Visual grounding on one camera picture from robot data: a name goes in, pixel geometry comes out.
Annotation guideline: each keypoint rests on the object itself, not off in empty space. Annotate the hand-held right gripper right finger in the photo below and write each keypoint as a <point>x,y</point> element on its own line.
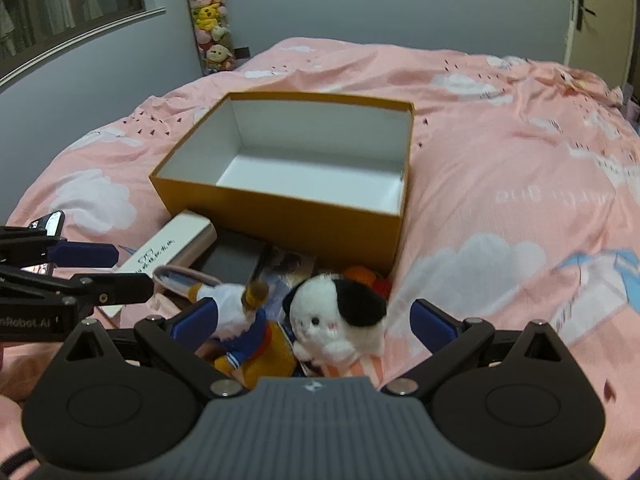
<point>432,325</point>

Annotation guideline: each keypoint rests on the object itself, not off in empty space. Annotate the clear tube of plush toys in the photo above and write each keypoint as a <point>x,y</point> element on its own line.
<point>212,20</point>

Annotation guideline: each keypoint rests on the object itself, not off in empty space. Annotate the dark grey box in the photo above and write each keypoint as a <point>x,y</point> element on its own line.
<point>230,260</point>

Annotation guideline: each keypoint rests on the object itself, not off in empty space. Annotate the orange cardboard box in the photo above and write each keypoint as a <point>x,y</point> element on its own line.
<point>300,230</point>

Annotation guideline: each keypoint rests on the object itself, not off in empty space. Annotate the long white box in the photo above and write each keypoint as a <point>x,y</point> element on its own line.
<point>172,242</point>

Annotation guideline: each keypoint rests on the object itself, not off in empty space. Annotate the glossy photo card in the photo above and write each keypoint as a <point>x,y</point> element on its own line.
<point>285,265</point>

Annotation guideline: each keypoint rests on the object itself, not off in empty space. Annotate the black smartphone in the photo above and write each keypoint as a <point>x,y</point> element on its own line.
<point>47,224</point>

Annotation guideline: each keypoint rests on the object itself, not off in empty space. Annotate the pink cloud print blanket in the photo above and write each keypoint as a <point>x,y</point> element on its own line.
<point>500,160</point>

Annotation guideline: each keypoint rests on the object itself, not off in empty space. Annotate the cream door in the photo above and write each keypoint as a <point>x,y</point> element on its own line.
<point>612,25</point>

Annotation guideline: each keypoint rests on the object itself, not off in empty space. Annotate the small orange plush toy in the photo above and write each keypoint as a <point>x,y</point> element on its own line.
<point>362,275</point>

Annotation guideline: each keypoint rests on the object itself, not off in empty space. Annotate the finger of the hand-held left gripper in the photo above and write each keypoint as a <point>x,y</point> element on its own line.
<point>120,289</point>
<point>87,255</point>

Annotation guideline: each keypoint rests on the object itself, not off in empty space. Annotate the black wall socket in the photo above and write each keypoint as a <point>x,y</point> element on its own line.
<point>242,52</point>

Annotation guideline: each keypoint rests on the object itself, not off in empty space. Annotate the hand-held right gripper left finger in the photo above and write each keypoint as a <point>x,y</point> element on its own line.
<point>192,325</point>

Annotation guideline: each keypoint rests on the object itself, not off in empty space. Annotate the sailor suit plush toy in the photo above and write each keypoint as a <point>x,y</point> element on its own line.
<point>235,312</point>

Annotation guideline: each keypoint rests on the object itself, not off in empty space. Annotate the white plush popcorn toy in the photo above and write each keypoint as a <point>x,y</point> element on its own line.
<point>320,310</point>

